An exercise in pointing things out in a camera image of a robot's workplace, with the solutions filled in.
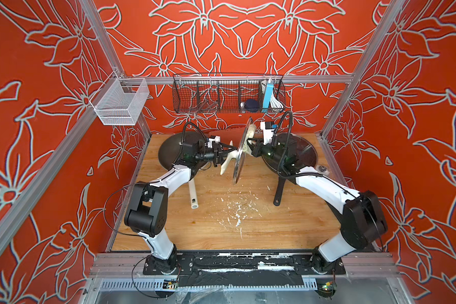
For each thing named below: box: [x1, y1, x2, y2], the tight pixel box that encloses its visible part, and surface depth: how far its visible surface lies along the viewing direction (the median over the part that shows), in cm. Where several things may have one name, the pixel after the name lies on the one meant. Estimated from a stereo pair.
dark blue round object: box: [244, 98, 260, 113], surface depth 97 cm
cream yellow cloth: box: [242, 124, 256, 154], surface depth 77 cm
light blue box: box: [262, 82, 274, 113], surface depth 91 cm
